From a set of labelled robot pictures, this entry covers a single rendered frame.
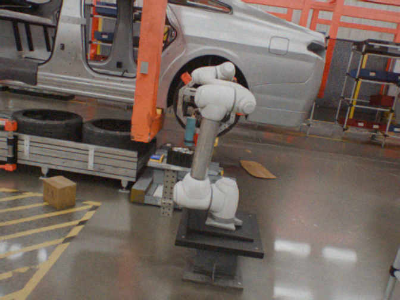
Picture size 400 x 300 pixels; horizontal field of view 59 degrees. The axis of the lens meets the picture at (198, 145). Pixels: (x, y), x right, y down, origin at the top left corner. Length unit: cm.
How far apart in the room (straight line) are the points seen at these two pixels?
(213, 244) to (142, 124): 136
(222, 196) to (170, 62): 174
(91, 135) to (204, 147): 169
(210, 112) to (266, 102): 164
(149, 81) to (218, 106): 122
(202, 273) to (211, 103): 105
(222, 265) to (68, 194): 139
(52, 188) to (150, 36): 142
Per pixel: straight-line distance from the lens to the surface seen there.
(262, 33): 343
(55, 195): 299
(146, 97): 299
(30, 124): 363
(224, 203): 213
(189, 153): 271
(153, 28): 296
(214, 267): 226
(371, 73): 754
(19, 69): 400
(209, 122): 190
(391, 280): 202
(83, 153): 336
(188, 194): 206
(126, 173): 327
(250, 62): 342
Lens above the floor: 132
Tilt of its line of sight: 15 degrees down
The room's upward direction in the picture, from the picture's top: 8 degrees clockwise
